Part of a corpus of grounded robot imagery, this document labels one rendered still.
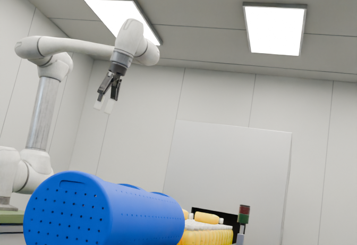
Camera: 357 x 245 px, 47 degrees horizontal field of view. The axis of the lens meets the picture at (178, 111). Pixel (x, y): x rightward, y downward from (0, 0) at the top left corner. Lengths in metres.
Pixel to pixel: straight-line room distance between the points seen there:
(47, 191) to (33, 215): 0.08
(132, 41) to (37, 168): 0.78
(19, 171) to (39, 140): 0.21
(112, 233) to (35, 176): 0.95
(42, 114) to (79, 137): 4.94
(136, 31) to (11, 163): 0.80
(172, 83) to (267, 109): 1.57
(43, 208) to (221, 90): 5.48
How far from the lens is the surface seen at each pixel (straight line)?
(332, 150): 6.37
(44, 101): 2.19
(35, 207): 1.32
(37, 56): 2.12
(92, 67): 7.37
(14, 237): 2.01
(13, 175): 2.01
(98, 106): 1.74
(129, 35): 1.79
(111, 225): 1.21
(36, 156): 2.12
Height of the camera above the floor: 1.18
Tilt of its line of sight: 13 degrees up
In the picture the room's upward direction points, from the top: 10 degrees clockwise
